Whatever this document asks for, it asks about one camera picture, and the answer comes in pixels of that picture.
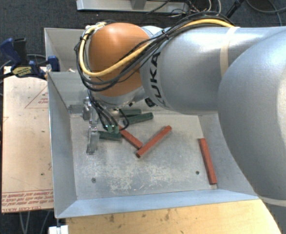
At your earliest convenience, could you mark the grey metal bin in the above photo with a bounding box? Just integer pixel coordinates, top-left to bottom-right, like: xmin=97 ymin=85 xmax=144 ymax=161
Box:
xmin=44 ymin=27 xmax=260 ymax=219

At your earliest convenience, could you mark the brown cardboard board red print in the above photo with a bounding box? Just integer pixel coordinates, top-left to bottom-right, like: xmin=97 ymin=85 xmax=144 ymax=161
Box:
xmin=1 ymin=66 xmax=55 ymax=214

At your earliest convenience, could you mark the dark green flat block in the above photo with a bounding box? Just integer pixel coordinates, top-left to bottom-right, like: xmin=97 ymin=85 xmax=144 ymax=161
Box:
xmin=122 ymin=112 xmax=154 ymax=126
xmin=119 ymin=108 xmax=143 ymax=118
xmin=98 ymin=130 xmax=122 ymax=142

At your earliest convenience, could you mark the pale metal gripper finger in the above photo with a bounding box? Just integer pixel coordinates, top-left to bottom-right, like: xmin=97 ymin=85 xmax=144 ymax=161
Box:
xmin=86 ymin=128 xmax=95 ymax=156
xmin=93 ymin=128 xmax=101 ymax=146

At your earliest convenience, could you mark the red-brown flat block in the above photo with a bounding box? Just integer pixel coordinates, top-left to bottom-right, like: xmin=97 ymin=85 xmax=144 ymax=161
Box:
xmin=119 ymin=125 xmax=144 ymax=150
xmin=135 ymin=125 xmax=172 ymax=159
xmin=197 ymin=137 xmax=218 ymax=186

